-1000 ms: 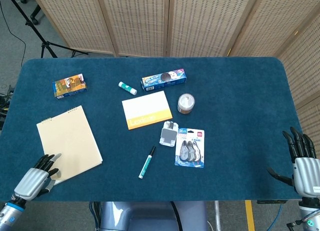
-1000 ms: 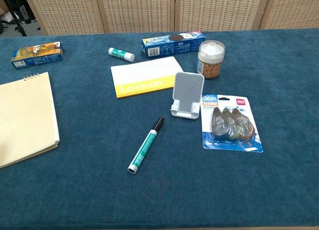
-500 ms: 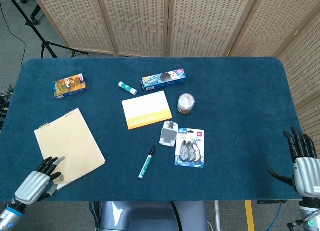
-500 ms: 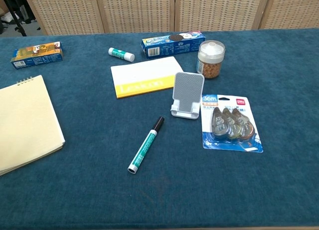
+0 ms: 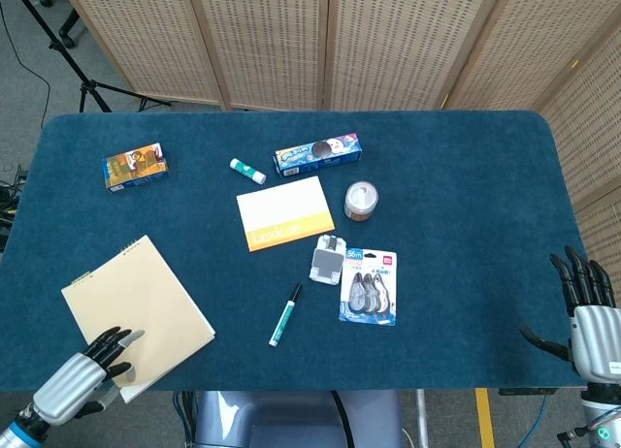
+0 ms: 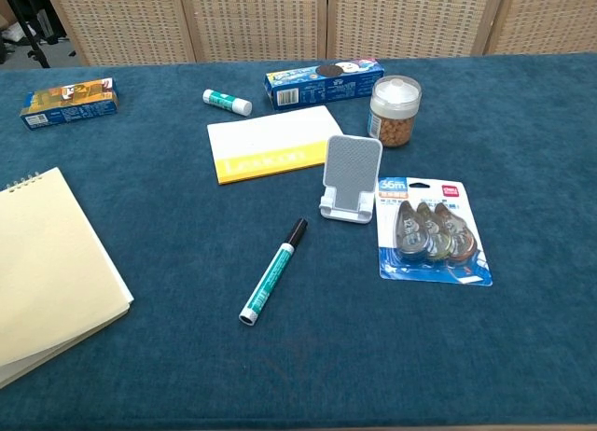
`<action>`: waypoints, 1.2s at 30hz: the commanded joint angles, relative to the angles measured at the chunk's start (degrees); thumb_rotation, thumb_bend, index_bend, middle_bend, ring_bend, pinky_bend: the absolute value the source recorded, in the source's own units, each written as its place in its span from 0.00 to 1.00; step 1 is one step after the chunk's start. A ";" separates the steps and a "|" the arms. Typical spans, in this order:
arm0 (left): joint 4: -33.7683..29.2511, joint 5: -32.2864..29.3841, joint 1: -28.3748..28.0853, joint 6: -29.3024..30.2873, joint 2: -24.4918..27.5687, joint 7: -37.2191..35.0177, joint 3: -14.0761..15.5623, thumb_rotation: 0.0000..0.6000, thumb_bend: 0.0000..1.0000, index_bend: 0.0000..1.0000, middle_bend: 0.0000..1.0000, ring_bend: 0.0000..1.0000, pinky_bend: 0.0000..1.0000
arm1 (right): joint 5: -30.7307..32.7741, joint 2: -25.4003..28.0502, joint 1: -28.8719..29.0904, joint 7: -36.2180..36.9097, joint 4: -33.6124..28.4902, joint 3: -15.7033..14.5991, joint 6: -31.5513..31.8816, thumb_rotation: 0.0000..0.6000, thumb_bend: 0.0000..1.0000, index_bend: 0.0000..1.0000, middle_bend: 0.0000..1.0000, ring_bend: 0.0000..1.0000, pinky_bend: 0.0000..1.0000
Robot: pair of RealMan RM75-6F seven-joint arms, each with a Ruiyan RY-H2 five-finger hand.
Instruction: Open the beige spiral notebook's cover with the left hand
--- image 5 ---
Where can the clear jar of nuts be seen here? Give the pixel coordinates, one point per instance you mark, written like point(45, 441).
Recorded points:
point(361, 201)

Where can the black tripod stand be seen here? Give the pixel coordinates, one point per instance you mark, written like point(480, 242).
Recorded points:
point(89, 85)

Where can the green white glue stick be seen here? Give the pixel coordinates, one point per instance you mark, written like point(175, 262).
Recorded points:
point(247, 170)

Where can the blue correction tape pack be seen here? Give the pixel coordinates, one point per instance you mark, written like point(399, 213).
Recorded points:
point(369, 288)

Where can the long blue cookie box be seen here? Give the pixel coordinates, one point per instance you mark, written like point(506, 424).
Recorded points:
point(317, 154)

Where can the blue grey robot torso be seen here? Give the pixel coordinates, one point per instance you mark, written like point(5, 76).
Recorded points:
point(291, 419)

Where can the blue felt table cloth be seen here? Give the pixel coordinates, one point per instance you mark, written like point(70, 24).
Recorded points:
point(461, 201)

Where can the wicker folding screen panel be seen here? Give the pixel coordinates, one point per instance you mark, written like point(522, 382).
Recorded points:
point(402, 45)
point(592, 137)
point(271, 41)
point(155, 36)
point(524, 45)

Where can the tan spiral notepad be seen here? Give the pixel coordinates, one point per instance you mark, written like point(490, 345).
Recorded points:
point(140, 307)

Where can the black office chair base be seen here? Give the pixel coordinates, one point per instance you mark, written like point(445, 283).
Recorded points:
point(65, 23)

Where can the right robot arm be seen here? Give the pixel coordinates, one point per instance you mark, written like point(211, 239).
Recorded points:
point(601, 414)

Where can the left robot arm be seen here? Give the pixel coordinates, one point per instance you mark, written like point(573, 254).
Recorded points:
point(19, 431)

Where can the small orange blue carton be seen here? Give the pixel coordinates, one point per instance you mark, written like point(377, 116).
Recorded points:
point(136, 168)

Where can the white yellow notepad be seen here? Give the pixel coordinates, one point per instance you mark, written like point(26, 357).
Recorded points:
point(284, 210)

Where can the green white marker pen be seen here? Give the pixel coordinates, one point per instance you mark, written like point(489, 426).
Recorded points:
point(285, 314)

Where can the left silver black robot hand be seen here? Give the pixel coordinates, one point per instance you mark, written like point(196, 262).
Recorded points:
point(68, 387)

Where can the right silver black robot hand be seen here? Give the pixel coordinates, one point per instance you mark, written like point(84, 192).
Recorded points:
point(594, 336)

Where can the grey binder clip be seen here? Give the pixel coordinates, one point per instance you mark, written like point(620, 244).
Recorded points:
point(327, 264)

